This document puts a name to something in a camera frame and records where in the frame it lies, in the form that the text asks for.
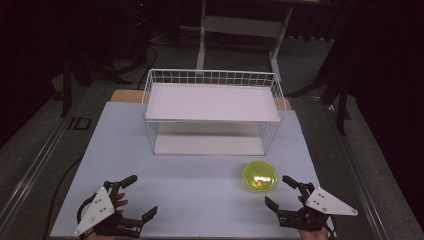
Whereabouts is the black tripod stand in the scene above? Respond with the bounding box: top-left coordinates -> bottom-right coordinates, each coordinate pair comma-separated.
289,33 -> 353,136

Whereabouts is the metal floor rail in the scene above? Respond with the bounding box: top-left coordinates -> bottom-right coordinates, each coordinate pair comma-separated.
324,99 -> 392,240
0,99 -> 83,229

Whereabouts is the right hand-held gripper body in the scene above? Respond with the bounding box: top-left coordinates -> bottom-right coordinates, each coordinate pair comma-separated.
276,181 -> 359,232

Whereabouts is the pale blue table mat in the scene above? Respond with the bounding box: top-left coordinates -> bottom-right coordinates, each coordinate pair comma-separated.
49,101 -> 335,240

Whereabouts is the person's left hand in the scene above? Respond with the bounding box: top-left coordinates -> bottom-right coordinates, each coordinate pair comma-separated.
114,192 -> 130,215

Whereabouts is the black metal stand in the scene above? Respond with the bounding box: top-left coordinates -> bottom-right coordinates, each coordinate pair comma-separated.
59,49 -> 94,118

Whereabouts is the white metal desk frame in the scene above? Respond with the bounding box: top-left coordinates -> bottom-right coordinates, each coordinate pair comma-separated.
195,0 -> 294,81

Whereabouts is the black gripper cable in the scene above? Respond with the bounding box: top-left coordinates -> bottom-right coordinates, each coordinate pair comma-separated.
76,193 -> 98,225
323,218 -> 337,240

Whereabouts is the white wire two-tier rack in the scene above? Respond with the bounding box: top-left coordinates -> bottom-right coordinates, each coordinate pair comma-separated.
141,68 -> 287,157

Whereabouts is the black cable bundle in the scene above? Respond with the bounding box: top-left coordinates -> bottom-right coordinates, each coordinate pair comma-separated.
111,41 -> 158,89

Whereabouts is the yellow-green translucent bowl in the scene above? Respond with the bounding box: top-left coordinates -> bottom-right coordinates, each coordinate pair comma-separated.
242,160 -> 279,194

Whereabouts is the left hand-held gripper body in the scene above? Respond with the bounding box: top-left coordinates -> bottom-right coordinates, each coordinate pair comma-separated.
73,180 -> 144,240

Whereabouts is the person's right hand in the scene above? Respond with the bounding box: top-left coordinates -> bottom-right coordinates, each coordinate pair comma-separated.
297,225 -> 332,240

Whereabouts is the black floor cable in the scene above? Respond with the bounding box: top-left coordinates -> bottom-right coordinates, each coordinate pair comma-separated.
42,155 -> 84,240

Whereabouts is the black square floor plate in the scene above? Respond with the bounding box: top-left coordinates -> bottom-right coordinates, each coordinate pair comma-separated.
67,116 -> 92,131

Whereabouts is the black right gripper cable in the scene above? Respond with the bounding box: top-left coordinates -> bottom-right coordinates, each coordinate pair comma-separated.
323,218 -> 337,240

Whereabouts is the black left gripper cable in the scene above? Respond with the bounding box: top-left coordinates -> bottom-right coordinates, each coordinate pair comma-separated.
76,193 -> 98,225

